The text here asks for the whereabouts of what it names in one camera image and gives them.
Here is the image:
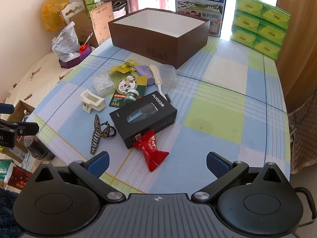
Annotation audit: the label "yellow snack packet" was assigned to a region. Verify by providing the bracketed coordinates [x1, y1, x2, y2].
[107, 59, 139, 74]

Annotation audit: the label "red printed box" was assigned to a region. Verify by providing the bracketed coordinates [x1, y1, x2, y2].
[7, 166, 32, 191]

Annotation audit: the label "brown patterned cloth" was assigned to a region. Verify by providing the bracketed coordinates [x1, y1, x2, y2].
[287, 97, 317, 175]

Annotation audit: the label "purple box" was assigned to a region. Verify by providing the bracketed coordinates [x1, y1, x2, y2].
[58, 45, 92, 69]

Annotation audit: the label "clear box of white picks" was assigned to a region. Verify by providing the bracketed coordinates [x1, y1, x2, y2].
[92, 71, 116, 97]

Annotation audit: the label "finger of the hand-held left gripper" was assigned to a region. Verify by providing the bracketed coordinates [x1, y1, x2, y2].
[0, 103, 14, 116]
[0, 120, 40, 137]

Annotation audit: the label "white handle brush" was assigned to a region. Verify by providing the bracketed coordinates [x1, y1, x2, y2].
[149, 64, 172, 104]

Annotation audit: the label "open cardboard box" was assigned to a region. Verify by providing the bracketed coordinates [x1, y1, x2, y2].
[9, 100, 36, 164]

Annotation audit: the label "brown cardboard storage box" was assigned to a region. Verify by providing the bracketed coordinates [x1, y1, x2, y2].
[108, 8, 211, 70]

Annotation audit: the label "red candy packet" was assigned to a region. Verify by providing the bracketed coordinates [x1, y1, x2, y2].
[132, 130, 170, 173]

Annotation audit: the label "cardboard box with white tab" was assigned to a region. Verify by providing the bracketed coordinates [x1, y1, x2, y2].
[59, 1, 99, 48]

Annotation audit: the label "small green jar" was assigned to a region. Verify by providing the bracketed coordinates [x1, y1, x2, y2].
[124, 89, 140, 104]

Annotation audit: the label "white hair claw clip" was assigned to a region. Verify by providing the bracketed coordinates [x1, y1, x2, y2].
[80, 90, 106, 114]

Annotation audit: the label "black shaver box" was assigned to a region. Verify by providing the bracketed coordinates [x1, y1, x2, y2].
[109, 90, 178, 150]

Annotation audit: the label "clear measuring cup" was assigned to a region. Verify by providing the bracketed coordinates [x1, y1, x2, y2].
[158, 64, 179, 90]

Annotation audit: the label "yellow plastic bag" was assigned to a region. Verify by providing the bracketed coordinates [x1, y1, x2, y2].
[41, 0, 70, 33]

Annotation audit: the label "kraft paper envelope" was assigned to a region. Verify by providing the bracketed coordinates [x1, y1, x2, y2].
[89, 1, 115, 46]

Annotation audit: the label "black plastic bag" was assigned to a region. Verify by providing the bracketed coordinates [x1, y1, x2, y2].
[25, 135, 55, 160]

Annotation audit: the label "stack of green tissue packs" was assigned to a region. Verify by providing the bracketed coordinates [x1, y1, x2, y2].
[230, 0, 291, 60]

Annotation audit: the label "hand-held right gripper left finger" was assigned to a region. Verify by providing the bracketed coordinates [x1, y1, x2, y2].
[32, 151, 126, 202]

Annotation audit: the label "striped hair claw clip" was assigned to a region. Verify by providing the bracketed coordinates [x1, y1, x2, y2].
[90, 114, 117, 155]

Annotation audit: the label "small green tissue pack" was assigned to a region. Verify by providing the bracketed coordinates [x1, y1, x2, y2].
[83, 0, 107, 13]

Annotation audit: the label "dark blue shaggy rug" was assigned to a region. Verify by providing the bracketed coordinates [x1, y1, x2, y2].
[0, 188, 23, 238]

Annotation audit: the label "desktop with checked cloth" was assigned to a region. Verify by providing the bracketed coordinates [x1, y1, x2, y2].
[33, 36, 291, 195]

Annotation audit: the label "white stacked tubs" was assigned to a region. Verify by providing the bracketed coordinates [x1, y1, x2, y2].
[113, 0, 128, 19]

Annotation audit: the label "printed clear plastic bag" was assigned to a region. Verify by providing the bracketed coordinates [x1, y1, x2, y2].
[52, 21, 80, 63]

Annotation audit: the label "blue printed milk carton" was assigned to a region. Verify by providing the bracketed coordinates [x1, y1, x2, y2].
[175, 0, 228, 38]

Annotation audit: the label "wooden cabinet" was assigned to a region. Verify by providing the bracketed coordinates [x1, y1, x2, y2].
[276, 0, 317, 100]

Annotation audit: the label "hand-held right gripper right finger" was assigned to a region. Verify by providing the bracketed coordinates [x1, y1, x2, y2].
[192, 151, 289, 202]

